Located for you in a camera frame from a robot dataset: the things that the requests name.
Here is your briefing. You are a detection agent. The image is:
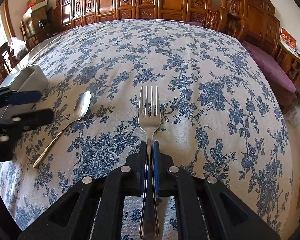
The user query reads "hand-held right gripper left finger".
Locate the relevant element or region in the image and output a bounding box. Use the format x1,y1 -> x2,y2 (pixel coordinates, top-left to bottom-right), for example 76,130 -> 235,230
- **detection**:
17,140 -> 147,240

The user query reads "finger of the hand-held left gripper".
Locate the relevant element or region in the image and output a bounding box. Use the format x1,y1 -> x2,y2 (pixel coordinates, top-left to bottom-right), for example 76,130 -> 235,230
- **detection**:
0,108 -> 54,164
0,87 -> 42,112

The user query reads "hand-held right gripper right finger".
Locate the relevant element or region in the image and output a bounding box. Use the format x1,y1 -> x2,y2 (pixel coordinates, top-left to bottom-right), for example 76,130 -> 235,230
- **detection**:
152,141 -> 282,240

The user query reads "metal tray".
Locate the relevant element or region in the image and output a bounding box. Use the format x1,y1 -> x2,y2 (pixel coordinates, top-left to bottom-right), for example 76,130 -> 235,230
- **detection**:
0,64 -> 49,119

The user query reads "steel fork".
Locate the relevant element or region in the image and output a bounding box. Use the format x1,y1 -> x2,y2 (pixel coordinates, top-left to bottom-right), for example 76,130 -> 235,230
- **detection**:
138,85 -> 161,240

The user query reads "cutlery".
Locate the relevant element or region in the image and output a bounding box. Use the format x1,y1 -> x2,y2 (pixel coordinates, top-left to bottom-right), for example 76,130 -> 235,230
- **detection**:
32,91 -> 92,168

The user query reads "dark wooden chair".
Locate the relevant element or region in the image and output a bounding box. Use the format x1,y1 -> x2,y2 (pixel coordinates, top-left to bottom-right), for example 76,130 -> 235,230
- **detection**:
0,42 -> 18,88

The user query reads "white plastic bag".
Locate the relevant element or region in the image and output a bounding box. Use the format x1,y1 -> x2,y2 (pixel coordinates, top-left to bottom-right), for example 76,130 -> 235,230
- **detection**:
10,37 -> 27,58

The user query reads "brown cabinet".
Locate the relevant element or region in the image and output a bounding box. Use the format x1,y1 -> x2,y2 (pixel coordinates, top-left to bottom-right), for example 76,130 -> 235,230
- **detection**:
21,8 -> 53,47

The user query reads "blue floral tablecloth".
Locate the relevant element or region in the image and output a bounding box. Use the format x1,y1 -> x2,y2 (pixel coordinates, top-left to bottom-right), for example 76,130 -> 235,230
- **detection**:
0,19 -> 293,240

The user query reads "clear plastic bag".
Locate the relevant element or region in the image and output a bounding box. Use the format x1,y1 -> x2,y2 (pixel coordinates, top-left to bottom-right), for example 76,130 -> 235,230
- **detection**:
284,100 -> 300,127

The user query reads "long carved wooden sofa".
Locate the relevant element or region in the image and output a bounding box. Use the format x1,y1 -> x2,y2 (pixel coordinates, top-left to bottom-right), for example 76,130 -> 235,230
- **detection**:
54,0 -> 213,29

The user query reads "short purple seat cushion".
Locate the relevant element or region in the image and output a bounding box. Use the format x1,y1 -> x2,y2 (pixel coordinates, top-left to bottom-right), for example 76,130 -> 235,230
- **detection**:
242,41 -> 297,93

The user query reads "red gift box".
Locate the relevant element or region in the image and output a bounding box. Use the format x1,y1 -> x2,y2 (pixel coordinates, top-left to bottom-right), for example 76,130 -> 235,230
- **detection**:
279,27 -> 297,52

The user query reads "carved wooden bench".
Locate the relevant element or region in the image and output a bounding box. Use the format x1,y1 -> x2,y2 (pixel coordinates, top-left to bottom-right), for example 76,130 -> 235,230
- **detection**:
207,0 -> 300,85

